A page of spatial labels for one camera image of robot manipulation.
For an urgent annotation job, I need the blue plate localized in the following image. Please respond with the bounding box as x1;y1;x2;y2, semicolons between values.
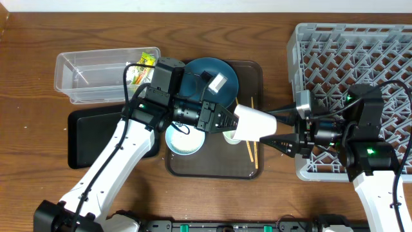
179;57;239;108

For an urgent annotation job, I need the wooden chopstick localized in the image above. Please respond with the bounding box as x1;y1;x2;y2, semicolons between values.
235;97;254;162
250;97;259;169

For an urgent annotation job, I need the yellow snack wrapper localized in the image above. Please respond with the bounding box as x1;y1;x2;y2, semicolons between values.
127;52;156;84

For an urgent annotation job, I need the white cup green inside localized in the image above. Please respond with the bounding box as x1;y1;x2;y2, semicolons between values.
223;130;241;145

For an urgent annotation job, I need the left wooden chopstick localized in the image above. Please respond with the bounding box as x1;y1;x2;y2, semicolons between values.
235;97;254;162

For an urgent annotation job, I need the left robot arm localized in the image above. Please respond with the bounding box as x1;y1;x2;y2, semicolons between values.
33;84;238;231

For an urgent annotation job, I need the light blue rice bowl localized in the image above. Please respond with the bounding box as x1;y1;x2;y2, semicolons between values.
165;123;205;155

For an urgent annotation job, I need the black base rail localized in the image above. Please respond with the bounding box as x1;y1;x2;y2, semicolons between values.
103;213;355;232

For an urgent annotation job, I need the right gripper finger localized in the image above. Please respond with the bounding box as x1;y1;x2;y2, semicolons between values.
259;133;300;158
266;102;298;126

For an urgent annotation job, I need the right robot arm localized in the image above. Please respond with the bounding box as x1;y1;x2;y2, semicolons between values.
259;82;411;231

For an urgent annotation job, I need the white tissue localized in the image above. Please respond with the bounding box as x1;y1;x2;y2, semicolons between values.
126;63;155;85

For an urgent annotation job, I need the clear plastic bin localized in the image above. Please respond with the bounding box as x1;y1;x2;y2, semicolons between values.
54;47;161;104

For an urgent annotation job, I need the right wooden chopstick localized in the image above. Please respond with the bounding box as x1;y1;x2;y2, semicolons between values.
250;97;259;169

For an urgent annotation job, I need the white cup pink inside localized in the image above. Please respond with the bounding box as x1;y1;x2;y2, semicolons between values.
233;104;277;142

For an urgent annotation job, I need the grey dishwasher rack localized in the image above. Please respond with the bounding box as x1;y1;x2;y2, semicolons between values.
287;23;411;182

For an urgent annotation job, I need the brown serving tray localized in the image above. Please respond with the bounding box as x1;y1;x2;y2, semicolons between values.
165;57;264;180

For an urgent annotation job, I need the black tray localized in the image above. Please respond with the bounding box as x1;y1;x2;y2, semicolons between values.
67;104;160;169

